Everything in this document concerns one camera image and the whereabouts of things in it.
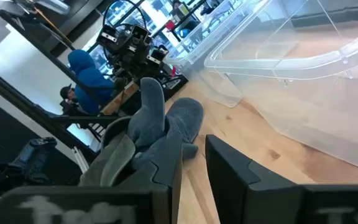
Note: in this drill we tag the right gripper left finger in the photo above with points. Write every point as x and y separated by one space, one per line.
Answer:
89 205

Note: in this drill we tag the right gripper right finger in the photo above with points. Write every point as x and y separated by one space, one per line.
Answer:
259 202

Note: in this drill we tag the green baseball cap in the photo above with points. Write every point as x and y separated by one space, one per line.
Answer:
117 161

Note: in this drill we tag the grey-blue fleece hat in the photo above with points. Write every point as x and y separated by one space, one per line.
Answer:
148 118

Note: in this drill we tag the person in blue jacket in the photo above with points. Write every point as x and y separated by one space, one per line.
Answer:
89 81

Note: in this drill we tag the person at desk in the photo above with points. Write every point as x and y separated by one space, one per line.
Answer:
182 21

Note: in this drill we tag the person with dark cap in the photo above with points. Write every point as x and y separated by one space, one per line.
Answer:
67 92

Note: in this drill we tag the small clear plastic bin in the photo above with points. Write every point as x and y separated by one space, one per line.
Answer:
210 84

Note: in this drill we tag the large clear plastic bin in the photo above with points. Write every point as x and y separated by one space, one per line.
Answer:
306 93

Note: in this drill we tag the black metal frame beam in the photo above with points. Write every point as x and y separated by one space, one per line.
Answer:
26 105

